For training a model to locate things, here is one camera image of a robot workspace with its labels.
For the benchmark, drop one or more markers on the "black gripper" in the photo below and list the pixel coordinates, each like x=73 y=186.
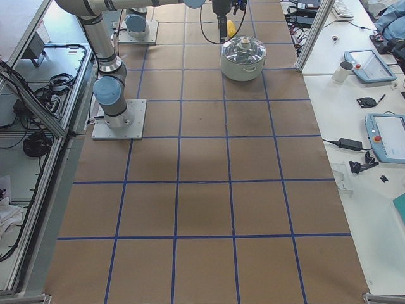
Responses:
x=219 y=7

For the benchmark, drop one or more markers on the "yellow corn cob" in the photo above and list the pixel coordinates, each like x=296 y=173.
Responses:
x=231 y=29

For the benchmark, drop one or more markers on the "glass pot lid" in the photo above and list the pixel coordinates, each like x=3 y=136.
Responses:
x=244 y=50

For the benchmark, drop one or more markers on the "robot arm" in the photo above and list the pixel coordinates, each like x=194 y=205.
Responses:
x=109 y=89
x=137 y=24

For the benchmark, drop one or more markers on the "pale green cooking pot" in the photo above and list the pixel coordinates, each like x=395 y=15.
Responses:
x=239 y=72

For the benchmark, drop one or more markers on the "white mug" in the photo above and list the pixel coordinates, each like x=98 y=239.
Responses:
x=342 y=72

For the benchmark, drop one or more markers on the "blue teach pendant far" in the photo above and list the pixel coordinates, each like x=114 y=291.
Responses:
x=369 y=67

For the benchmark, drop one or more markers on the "blue teach pendant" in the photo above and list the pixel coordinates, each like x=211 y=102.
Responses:
x=386 y=135
x=369 y=67

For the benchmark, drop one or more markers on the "black power adapter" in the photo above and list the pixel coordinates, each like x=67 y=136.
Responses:
x=350 y=144

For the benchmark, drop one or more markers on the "blue teach pendant near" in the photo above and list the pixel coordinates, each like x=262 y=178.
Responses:
x=386 y=135

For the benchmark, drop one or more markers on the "aluminium frame post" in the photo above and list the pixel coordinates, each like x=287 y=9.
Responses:
x=319 y=21

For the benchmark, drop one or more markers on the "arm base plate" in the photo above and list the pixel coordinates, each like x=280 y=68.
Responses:
x=149 y=36
x=129 y=125

